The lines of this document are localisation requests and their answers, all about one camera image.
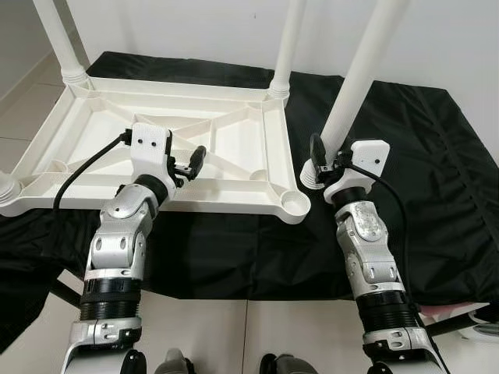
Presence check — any white plastic table top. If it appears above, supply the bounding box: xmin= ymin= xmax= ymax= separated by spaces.
xmin=0 ymin=74 xmax=311 ymax=225

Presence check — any black cloth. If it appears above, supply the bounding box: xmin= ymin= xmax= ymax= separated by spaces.
xmin=0 ymin=51 xmax=499 ymax=351

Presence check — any grey robot left foot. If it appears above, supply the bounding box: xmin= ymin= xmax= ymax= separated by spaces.
xmin=156 ymin=348 xmax=196 ymax=374

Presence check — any grey robot foot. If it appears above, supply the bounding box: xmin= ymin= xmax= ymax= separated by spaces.
xmin=156 ymin=348 xmax=196 ymax=374
xmin=260 ymin=353 xmax=317 ymax=374

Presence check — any grey robot right foot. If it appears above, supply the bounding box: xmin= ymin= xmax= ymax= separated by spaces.
xmin=260 ymin=353 xmax=317 ymax=374

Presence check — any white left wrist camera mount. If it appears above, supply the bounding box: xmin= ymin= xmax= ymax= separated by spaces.
xmin=129 ymin=122 xmax=177 ymax=188

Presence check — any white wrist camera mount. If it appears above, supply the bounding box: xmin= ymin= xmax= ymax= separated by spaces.
xmin=324 ymin=139 xmax=391 ymax=203
xmin=129 ymin=122 xmax=177 ymax=188

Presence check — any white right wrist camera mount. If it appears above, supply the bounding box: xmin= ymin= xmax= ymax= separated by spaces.
xmin=324 ymin=139 xmax=391 ymax=203

